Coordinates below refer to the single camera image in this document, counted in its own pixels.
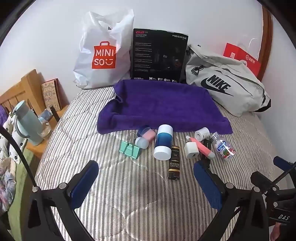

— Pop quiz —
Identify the white tape roll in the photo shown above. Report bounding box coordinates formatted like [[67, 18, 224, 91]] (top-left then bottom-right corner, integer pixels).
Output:
[[194, 127, 210, 141]]

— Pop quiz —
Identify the white plastic shopping bag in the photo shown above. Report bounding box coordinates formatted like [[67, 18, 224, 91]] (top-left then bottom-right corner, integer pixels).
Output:
[[73, 9, 135, 89]]

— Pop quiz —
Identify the black rectangular bar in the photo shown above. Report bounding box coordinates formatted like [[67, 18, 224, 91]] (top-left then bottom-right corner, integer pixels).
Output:
[[200, 139, 212, 163]]

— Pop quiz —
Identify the black and gold tube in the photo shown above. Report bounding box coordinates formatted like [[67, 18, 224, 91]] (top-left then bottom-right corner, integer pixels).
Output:
[[168, 146, 182, 180]]

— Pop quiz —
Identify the pink and white tube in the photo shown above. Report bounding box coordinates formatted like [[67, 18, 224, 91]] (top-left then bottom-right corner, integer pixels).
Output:
[[186, 136, 215, 160]]

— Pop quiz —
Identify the black cardboard box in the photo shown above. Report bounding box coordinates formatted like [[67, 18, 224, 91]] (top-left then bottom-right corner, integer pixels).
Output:
[[130, 28, 189, 83]]

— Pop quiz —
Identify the purple towel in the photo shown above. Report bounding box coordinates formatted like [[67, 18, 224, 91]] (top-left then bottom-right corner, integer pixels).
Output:
[[97, 79, 233, 135]]

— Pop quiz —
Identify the wooden nightstand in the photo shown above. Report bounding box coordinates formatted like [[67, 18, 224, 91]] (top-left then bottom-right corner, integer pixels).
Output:
[[25, 104, 70, 160]]

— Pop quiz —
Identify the red paper bag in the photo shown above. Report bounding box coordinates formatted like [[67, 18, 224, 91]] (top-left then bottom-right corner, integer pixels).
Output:
[[223, 38, 262, 77]]

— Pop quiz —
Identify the black cable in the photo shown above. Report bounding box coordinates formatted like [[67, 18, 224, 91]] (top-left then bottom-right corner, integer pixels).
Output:
[[0, 126, 38, 188]]

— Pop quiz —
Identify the striped bed sheet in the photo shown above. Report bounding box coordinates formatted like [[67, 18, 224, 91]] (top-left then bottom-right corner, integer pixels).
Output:
[[35, 85, 290, 241]]

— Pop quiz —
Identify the blue and white bottle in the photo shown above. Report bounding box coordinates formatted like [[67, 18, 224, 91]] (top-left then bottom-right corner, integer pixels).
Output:
[[154, 124, 174, 160]]

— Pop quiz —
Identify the blue packet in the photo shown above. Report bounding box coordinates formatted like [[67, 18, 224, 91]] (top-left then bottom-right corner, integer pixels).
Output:
[[38, 108, 53, 123]]

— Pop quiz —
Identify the white charger plug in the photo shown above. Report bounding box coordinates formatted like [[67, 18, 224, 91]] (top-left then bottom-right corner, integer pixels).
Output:
[[184, 141, 200, 159]]

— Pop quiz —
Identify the colourful floral cloth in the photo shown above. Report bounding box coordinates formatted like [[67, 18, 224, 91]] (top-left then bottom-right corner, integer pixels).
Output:
[[0, 157, 18, 214]]

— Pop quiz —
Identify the white floral pillow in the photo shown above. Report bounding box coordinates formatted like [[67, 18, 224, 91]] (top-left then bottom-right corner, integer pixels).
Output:
[[0, 113, 25, 161]]

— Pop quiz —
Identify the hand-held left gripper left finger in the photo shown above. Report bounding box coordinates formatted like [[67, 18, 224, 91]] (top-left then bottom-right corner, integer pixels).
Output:
[[22, 160, 100, 241]]

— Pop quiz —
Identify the patterned notebook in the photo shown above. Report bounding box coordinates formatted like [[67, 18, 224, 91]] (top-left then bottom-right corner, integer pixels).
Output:
[[41, 79, 62, 111]]

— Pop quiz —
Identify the brown wooden frame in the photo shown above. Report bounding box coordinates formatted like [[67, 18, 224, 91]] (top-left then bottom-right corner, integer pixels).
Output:
[[257, 5, 274, 82]]

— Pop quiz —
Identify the wooden headboard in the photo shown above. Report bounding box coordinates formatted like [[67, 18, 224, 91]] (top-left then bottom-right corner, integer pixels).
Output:
[[0, 69, 45, 116]]

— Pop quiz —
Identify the green binder clip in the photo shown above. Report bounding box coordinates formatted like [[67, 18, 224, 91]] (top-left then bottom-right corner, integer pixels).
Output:
[[119, 132, 141, 160]]

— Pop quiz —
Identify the green blanket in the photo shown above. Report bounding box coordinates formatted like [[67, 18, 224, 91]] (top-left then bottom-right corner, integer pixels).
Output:
[[9, 148, 40, 209]]

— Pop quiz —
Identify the grey fabric bag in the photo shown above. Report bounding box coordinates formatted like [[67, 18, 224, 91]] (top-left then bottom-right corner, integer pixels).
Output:
[[185, 44, 271, 117]]

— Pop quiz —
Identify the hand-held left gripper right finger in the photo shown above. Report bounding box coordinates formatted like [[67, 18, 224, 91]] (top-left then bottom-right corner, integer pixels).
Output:
[[193, 160, 271, 241]]

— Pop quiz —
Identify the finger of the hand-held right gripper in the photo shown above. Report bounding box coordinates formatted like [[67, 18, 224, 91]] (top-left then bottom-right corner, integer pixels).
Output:
[[251, 171, 270, 193], [273, 156, 296, 173]]

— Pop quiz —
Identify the glass cup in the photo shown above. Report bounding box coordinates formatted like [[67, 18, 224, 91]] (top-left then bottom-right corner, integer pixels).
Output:
[[37, 122, 53, 140]]

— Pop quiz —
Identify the person's right hand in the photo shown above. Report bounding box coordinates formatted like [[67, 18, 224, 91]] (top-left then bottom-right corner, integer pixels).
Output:
[[270, 222, 286, 241]]

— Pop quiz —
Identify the white lavender capsule case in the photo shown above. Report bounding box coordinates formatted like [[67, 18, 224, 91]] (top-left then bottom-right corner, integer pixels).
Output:
[[135, 137, 149, 149]]

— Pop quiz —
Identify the light blue kettle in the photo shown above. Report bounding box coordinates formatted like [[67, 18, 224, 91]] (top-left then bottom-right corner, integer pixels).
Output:
[[9, 100, 45, 146]]

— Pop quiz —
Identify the clear candy bottle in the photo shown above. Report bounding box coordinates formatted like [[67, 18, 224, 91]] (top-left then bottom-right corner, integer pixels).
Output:
[[210, 132, 236, 162]]

